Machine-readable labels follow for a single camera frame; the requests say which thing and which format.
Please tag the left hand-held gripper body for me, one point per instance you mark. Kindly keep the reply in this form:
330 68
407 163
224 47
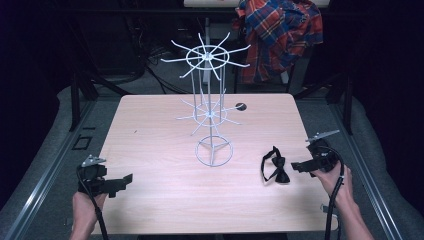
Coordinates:
94 174

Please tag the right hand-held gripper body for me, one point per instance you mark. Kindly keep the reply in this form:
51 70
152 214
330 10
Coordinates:
322 156

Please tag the black bow tie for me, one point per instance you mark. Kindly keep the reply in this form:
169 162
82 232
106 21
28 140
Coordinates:
279 166

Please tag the person's right hand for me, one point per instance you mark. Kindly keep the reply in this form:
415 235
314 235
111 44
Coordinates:
333 184

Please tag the person's left hand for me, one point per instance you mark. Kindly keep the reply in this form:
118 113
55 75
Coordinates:
87 208

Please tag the black metal stand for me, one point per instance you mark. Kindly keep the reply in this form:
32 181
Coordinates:
77 100
345 100

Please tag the red blue plaid shirt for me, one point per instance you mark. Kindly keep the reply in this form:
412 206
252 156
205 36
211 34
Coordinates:
279 33

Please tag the black rectangular floor frame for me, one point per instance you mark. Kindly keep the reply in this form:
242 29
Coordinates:
81 142

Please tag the metal floor rail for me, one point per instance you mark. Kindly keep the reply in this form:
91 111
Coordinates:
370 180
40 186

